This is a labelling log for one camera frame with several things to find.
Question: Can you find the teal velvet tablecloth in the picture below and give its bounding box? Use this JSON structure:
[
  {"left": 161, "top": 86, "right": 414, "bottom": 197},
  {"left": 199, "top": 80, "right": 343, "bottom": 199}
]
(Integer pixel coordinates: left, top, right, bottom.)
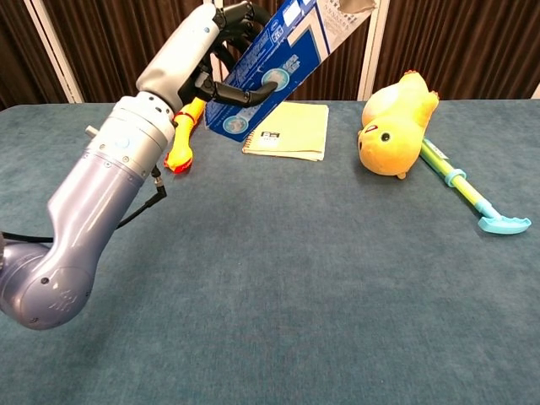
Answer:
[{"left": 0, "top": 99, "right": 540, "bottom": 405}]

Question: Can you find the yellow plush chick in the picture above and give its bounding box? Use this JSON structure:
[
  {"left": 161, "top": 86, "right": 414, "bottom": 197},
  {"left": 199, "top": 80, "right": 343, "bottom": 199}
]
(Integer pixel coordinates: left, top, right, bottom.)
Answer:
[{"left": 357, "top": 70, "right": 440, "bottom": 181}]

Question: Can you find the dark brown pleated curtain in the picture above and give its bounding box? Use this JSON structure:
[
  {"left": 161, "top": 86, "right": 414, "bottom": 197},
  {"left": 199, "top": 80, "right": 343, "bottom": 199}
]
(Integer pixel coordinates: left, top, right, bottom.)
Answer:
[{"left": 0, "top": 0, "right": 540, "bottom": 111}]

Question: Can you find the yellow spiral notebook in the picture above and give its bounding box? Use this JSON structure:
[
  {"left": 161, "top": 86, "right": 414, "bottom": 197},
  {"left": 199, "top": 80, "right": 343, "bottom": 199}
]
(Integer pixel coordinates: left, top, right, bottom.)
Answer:
[{"left": 241, "top": 100, "right": 330, "bottom": 162}]

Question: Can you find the green blue toy water pump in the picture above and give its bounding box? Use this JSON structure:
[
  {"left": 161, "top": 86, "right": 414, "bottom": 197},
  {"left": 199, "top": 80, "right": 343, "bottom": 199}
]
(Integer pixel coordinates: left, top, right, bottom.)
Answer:
[{"left": 419, "top": 138, "right": 532, "bottom": 235}]

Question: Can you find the blue cardboard box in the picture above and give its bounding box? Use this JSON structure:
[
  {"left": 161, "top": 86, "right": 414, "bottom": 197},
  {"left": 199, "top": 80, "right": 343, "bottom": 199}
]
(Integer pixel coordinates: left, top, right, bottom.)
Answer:
[{"left": 203, "top": 0, "right": 378, "bottom": 143}]

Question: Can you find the yellow rubber chicken toy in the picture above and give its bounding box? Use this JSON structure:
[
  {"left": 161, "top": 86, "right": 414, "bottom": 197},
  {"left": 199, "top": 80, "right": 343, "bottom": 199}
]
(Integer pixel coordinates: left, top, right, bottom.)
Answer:
[{"left": 163, "top": 97, "right": 208, "bottom": 176}]

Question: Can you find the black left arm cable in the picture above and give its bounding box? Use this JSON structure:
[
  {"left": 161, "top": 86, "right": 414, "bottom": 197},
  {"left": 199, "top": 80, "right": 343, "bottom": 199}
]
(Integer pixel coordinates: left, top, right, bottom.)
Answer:
[{"left": 0, "top": 165, "right": 168, "bottom": 244}]

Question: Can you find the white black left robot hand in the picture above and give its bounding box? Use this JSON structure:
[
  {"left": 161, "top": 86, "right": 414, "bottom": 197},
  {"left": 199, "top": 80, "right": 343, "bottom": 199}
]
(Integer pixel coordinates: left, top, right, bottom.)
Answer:
[{"left": 135, "top": 1, "right": 279, "bottom": 113}]

